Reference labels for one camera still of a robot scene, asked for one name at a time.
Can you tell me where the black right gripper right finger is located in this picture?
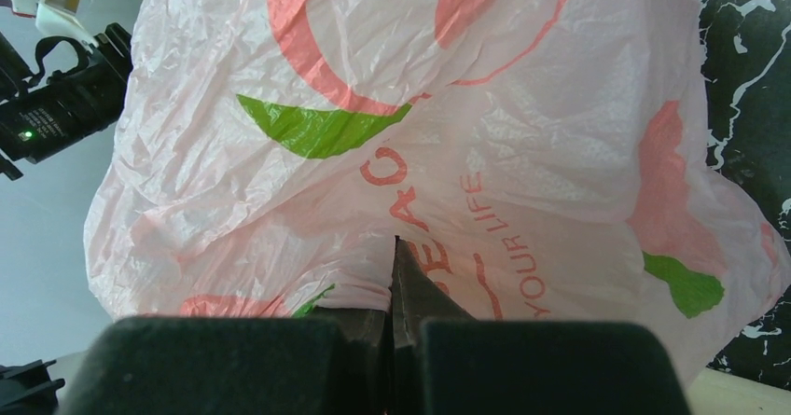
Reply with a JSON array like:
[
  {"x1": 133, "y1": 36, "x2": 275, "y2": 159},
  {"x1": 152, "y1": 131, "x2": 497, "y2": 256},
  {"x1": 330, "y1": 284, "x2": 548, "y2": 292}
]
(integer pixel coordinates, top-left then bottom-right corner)
[{"x1": 391, "y1": 240, "x2": 690, "y2": 414}]

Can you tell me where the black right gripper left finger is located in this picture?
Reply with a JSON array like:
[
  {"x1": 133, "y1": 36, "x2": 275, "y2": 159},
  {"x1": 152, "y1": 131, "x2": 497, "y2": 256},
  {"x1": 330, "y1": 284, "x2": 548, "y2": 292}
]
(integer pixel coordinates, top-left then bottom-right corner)
[{"x1": 60, "y1": 309, "x2": 387, "y2": 414}]

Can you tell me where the pink plastic grocery bag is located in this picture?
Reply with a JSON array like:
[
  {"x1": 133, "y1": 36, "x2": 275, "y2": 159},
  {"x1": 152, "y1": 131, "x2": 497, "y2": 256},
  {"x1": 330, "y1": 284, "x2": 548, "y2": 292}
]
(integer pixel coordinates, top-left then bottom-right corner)
[{"x1": 84, "y1": 0, "x2": 790, "y2": 383}]

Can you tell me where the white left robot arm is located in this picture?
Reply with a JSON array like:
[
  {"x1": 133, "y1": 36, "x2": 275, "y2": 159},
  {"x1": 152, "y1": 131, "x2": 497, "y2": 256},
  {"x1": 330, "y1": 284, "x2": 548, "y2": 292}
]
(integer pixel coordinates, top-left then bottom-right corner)
[{"x1": 1, "y1": 23, "x2": 132, "y2": 181}]

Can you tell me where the beige canvas tote bag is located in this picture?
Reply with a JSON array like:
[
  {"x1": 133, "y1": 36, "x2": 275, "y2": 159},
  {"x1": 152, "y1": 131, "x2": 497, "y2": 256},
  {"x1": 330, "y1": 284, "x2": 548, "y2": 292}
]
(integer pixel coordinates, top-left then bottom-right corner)
[{"x1": 686, "y1": 368, "x2": 791, "y2": 415}]

